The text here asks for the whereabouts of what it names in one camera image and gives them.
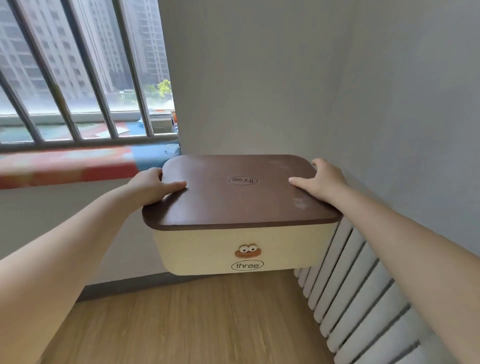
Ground white radiator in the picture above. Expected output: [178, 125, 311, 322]
[293, 217, 443, 364]

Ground person's right hand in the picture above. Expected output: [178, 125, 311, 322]
[288, 158, 349, 203]

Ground person's left forearm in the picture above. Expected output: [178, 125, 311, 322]
[0, 183, 145, 364]

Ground cream storage box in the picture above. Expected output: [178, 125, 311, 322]
[153, 218, 340, 277]

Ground colourful window sill mat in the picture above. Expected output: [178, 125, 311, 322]
[0, 119, 184, 190]

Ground metal window guard bars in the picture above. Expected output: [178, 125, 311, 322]
[0, 0, 177, 154]

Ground person's right forearm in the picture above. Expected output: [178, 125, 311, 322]
[323, 184, 480, 364]

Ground person's left hand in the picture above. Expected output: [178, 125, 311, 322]
[127, 167, 188, 207]

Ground window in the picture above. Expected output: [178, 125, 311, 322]
[0, 0, 177, 128]

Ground brown box lid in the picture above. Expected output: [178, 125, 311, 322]
[142, 154, 343, 231]

